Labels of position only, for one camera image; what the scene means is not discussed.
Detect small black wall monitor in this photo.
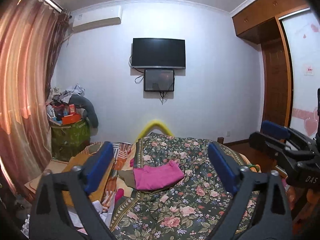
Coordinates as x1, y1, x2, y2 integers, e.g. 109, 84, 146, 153
144, 69, 175, 92

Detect green fabric storage box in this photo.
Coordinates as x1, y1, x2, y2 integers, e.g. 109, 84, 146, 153
51, 119, 91, 162

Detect white heart-print wardrobe door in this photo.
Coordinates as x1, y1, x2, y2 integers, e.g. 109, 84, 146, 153
280, 10, 320, 140

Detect yellow foam tube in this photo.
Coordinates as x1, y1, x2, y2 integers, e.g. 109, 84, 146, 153
134, 120, 173, 144

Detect white air conditioner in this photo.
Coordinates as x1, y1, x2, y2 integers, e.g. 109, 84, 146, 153
71, 5, 122, 33

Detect dark floral blanket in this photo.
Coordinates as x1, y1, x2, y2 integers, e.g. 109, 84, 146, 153
109, 132, 263, 240

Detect black wall television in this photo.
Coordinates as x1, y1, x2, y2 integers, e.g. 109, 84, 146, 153
132, 38, 186, 69

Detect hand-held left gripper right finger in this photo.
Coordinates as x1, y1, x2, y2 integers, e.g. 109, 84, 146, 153
207, 141, 293, 240

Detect wooden overhead cabinet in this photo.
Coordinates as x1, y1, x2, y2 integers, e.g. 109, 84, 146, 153
231, 0, 310, 45

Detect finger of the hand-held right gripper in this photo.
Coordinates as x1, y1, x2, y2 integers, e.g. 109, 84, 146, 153
261, 120, 315, 153
248, 131, 314, 170

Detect crumpled white paper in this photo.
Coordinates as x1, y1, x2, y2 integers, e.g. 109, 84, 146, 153
67, 200, 110, 230

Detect orange box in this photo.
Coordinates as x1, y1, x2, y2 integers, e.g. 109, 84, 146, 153
61, 114, 82, 125

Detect pile of clothes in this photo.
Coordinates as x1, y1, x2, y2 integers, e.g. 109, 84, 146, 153
46, 84, 85, 115

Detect pink pants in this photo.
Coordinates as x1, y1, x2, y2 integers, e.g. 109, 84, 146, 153
133, 160, 185, 191

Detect olive green garment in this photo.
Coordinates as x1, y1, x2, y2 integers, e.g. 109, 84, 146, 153
118, 170, 138, 188

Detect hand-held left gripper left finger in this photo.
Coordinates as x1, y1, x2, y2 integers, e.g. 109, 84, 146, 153
29, 141, 115, 240

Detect grey plush pillow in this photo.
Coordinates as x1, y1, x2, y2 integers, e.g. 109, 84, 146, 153
69, 95, 99, 128

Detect pink striped curtain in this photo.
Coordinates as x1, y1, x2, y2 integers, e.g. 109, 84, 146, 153
0, 0, 69, 200

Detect brown wooden door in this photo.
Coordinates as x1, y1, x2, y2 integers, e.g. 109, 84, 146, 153
260, 39, 290, 130

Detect beige side table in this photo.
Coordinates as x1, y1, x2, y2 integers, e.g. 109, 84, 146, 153
25, 160, 70, 193

